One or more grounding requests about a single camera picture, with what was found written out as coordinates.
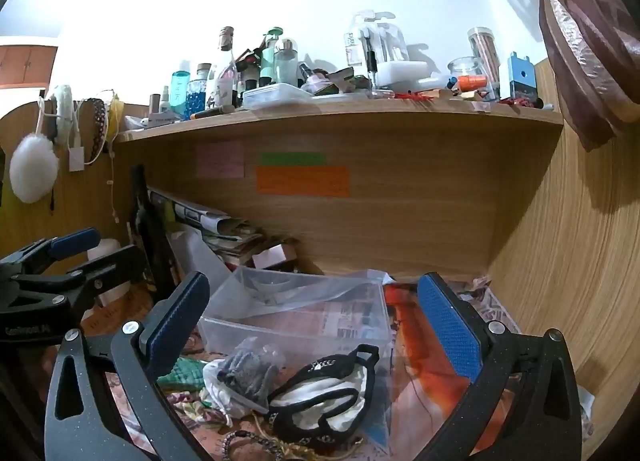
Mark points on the yellow cloth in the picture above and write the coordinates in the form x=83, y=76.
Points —
x=116, y=113

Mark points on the clear blister pack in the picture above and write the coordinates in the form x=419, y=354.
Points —
x=375, y=41

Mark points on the orange poster sheet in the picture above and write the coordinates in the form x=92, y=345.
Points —
x=415, y=336

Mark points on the orange sticky note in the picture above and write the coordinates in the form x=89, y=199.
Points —
x=302, y=181

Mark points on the corked clear glass bottle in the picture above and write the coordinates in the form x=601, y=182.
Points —
x=226, y=56

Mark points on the brown marker pen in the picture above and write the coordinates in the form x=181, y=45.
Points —
x=210, y=112

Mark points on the wooden shelf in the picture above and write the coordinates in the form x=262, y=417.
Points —
x=425, y=191

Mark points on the white printed mug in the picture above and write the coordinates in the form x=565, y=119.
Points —
x=222, y=91

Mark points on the glass jar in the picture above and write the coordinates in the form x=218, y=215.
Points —
x=465, y=68

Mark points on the green scrunchie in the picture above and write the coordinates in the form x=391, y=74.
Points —
x=185, y=373

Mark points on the clear plastic container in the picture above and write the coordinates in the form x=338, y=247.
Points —
x=300, y=311

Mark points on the clear bottle with silver cap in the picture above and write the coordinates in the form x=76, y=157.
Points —
x=286, y=63

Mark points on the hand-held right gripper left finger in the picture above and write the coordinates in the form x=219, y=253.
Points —
x=175, y=311

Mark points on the pink sticky note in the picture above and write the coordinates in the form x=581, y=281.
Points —
x=220, y=158

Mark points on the green sticky note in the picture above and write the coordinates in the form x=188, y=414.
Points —
x=292, y=159

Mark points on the blue plastic box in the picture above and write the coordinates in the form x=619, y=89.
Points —
x=522, y=78

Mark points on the small cardboard box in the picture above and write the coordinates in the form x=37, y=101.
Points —
x=275, y=256

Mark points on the brown hanging bag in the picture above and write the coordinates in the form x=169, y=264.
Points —
x=585, y=51

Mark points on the green pump bottle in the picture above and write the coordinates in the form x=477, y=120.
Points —
x=270, y=58

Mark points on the small white spray bottle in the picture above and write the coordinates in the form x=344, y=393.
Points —
x=164, y=98

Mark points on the blue liquid bottle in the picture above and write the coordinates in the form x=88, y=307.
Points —
x=179, y=91

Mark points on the clear bag of grey ties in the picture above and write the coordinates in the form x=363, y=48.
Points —
x=245, y=366

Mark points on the wooden wall cabinet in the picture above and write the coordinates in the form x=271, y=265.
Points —
x=25, y=66

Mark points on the newspaper print paper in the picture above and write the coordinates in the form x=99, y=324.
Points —
x=492, y=308

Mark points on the white paper box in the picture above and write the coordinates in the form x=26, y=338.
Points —
x=160, y=118

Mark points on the white fluffy puff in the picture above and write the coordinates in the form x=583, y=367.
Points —
x=32, y=171

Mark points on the pile of newspapers and books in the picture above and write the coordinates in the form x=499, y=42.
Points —
x=220, y=226

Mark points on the beaded headband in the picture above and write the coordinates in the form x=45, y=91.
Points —
x=100, y=126

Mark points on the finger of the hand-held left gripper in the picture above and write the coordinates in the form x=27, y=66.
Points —
x=75, y=242
x=112, y=266

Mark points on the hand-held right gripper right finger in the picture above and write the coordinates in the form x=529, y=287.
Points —
x=450, y=326

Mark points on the white foam box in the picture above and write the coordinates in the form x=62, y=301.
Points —
x=400, y=71

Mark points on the orange capped tube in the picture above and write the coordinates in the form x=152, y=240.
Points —
x=472, y=82

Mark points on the floral scrunchie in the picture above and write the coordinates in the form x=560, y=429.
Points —
x=200, y=408

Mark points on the dark glass bottle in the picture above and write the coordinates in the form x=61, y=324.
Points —
x=145, y=221

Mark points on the blue beads bottle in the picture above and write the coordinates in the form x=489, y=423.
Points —
x=196, y=98

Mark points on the clear lidded plastic box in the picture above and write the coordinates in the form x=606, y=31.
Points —
x=275, y=93

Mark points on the clear tube of pencils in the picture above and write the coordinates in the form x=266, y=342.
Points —
x=485, y=56

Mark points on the white fluffy band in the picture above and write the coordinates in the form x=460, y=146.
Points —
x=62, y=111

